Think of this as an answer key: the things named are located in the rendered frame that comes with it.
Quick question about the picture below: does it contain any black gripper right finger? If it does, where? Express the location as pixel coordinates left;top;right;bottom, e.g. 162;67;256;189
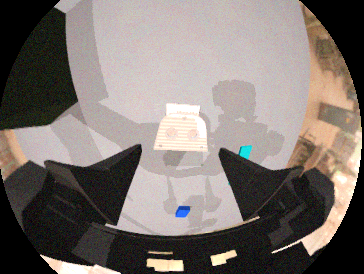
219;148;304;221

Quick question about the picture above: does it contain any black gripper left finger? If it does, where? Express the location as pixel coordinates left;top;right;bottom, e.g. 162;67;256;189
44;145;142;226

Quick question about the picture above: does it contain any cyan flat bar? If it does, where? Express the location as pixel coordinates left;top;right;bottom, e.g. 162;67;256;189
239;145;252;158

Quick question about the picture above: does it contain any blue rectangular block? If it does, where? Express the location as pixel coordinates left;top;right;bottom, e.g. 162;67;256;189
175;206;190;218

